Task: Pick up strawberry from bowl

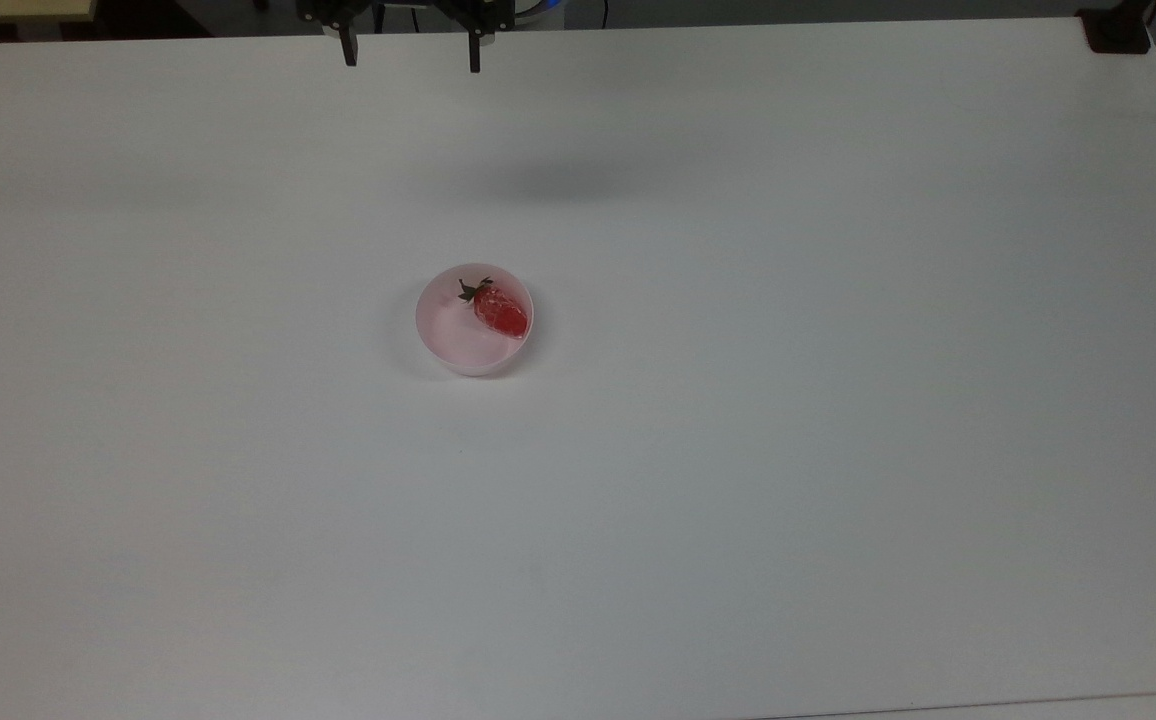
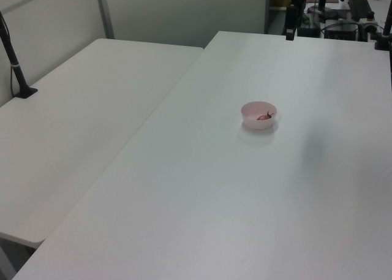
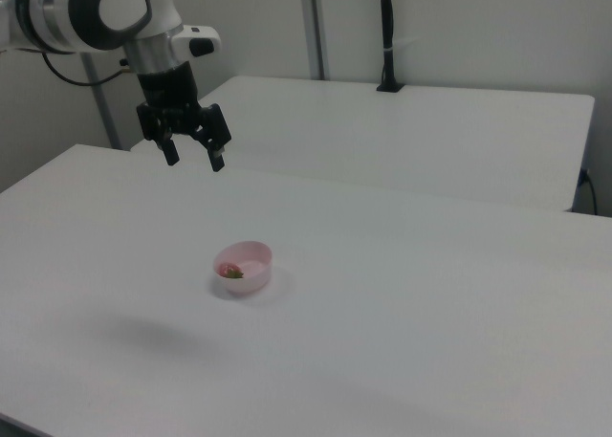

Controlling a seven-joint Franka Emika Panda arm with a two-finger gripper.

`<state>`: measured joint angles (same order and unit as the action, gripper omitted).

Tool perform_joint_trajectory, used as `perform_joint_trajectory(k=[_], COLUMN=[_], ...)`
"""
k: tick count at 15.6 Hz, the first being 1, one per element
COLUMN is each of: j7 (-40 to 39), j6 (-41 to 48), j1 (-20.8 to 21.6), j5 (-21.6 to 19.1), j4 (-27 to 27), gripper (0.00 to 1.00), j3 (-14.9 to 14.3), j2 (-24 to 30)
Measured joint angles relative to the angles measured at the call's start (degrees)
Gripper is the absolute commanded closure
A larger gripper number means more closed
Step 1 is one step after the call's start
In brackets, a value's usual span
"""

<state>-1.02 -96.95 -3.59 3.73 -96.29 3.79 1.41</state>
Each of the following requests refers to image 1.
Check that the beige wooden desk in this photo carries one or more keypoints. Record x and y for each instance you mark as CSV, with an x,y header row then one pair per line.
x,y
8,8

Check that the black corner clamp mount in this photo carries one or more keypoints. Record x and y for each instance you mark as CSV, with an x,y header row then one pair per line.
x,y
1118,35

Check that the red strawberry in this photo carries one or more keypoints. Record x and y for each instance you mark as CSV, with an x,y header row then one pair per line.
x,y
500,310

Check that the white adjoining table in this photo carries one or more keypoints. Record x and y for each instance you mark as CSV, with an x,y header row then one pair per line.
x,y
1088,712

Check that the pink round bowl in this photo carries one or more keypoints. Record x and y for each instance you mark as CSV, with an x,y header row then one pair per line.
x,y
468,345

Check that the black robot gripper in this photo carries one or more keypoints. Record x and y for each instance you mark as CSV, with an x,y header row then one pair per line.
x,y
438,4

